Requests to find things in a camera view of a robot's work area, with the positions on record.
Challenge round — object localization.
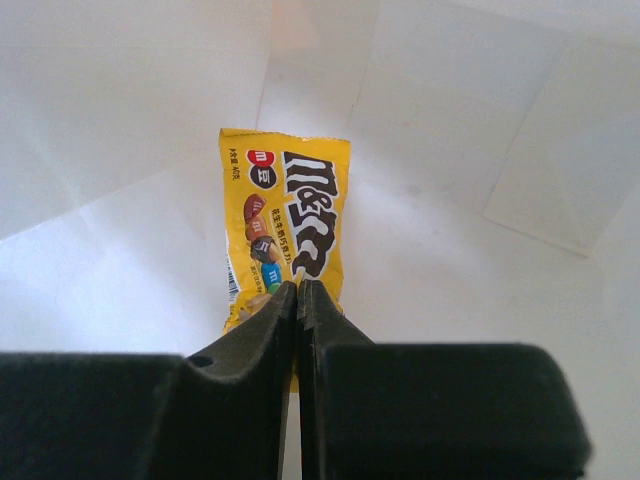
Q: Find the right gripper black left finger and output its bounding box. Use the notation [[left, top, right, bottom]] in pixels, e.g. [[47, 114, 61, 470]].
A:
[[1, 282, 296, 479]]

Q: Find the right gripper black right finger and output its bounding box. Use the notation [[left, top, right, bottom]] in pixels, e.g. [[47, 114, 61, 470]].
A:
[[297, 280, 592, 479]]

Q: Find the yellow M&M candy bag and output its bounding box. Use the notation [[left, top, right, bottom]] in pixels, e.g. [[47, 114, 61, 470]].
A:
[[218, 127, 352, 391]]

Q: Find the brown paper bag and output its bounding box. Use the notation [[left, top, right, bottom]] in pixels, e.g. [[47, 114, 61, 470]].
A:
[[1, 1, 639, 479]]

